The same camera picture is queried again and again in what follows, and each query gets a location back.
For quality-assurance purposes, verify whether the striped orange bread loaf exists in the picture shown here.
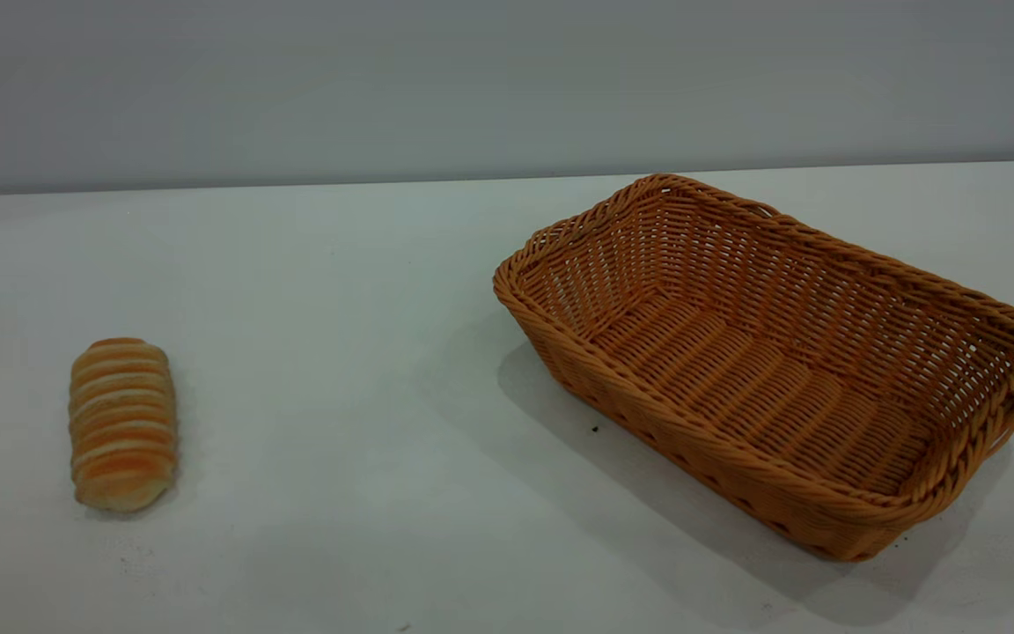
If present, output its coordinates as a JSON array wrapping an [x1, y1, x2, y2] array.
[[68, 337, 179, 514]]

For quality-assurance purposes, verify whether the orange woven wicker basket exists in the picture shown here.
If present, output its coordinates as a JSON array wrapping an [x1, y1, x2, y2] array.
[[493, 173, 1014, 563]]

